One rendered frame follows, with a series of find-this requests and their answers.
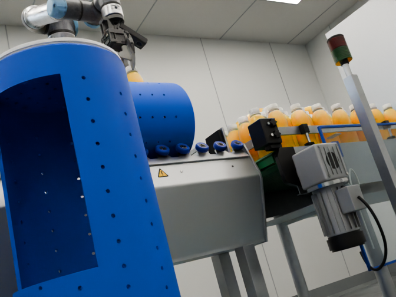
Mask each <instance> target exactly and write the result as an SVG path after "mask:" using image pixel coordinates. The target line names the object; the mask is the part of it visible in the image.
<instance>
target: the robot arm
mask: <svg viewBox="0 0 396 297"><path fill-rule="evenodd" d="M21 19H22V23H23V24H24V26H25V27H26V28H27V29H28V30H30V31H32V32H34V33H37V34H44V35H48V38H60V37H70V38H75V37H76V36H77V34H78V21H82V22H84V23H85V24H86V26H88V27H90V28H93V29H96V28H99V27H100V29H101V33H102V38H101V43H102V44H103V43H104V45H106V46H108V47H110V48H112V49H113V50H114V51H115V52H118V55H119V56H120V58H121V60H122V62H123V64H124V66H125V68H126V67H127V66H129V64H128V60H129V61H130V64H131V69H132V70H134V68H135V65H136V56H135V47H137V48H139V49H140V50H141V49H142V48H143V47H144V46H145V45H146V44H147V41H148V39H147V38H145V37H143V36H142V35H140V34H139V33H137V32H135V31H134V30H133V29H131V28H129V27H128V26H126V25H125V24H124V16H123V12H122V9H121V4H120V0H93V1H92V2H89V1H82V0H48V1H47V3H46V4H42V5H40V6H37V5H31V6H28V7H26V8H25V9H24V10H23V12H22V14H21ZM134 46H135V47H134Z"/></svg>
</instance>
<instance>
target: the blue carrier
mask: <svg viewBox="0 0 396 297"><path fill-rule="evenodd" d="M129 85H130V90H131V94H132V98H133V102H134V106H135V109H136V114H137V118H138V123H139V126H140V131H141V135H142V138H143V143H144V147H145V148H146V149H147V150H148V155H147V157H148V158H150V159H157V153H156V152H155V148H156V146H158V145H165V146H167V147H168V148H169V149H170V152H169V154H168V155H169V156H170V157H178V155H177V151H176V146H177V145H178V144H181V143H182V144H186V145H188V146H189V147H190V150H191V148H192V145H193V141H194V135H195V117H194V110H193V106H192V103H191V101H190V98H189V96H188V95H187V93H186V92H185V90H184V89H183V88H182V87H181V86H179V85H178V84H175V83H169V82H129ZM175 116H176V117H175ZM188 154H189V153H188Z"/></svg>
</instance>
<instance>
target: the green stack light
mask: <svg viewBox="0 0 396 297"><path fill-rule="evenodd" d="M331 55H332V58H333V60H334V63H335V65H336V66H341V65H340V63H341V62H342V61H344V60H348V61H349V62H350V61H352V59H353V57H352V55H351V52H350V50H349V48H348V46H346V45H343V46H340V47H338V48H336V49H334V50H333V51H332V52H331Z"/></svg>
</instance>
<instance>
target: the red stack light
mask: <svg viewBox="0 0 396 297"><path fill-rule="evenodd" d="M327 44H328V48H329V50H330V52H332V51H333V50H334V49H336V48H338V47H340V46H343V45H346V46H348V45H347V42H346V40H345V37H344V36H338V37H335V38H333V39H331V40H329V41H328V43H327Z"/></svg>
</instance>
